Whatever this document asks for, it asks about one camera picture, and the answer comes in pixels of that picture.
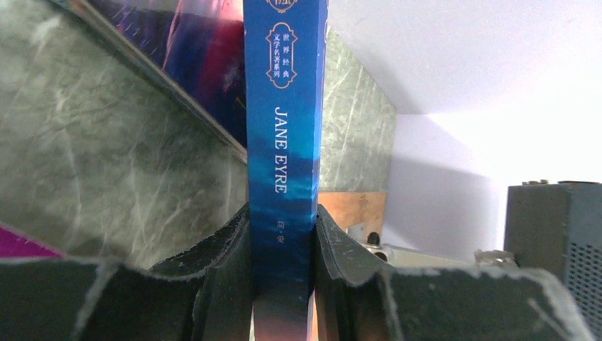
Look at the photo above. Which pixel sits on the metal switch stand bracket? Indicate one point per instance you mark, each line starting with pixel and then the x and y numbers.
pixel 404 257

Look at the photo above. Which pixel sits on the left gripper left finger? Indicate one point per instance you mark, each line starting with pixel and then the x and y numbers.
pixel 202 293

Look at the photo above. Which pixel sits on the dark network switch box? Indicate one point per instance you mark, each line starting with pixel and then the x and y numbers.
pixel 557 227

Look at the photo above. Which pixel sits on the Jane Eyre book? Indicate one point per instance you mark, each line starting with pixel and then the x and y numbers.
pixel 285 47

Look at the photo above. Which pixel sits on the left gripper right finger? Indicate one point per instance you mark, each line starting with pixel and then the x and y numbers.
pixel 361 297

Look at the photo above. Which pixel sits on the dark purple book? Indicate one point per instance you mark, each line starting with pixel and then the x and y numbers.
pixel 194 49

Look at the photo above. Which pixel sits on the purple treehouse book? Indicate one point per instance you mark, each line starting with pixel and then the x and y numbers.
pixel 17 245

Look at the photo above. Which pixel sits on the wooden board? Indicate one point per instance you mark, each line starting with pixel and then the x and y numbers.
pixel 350 208

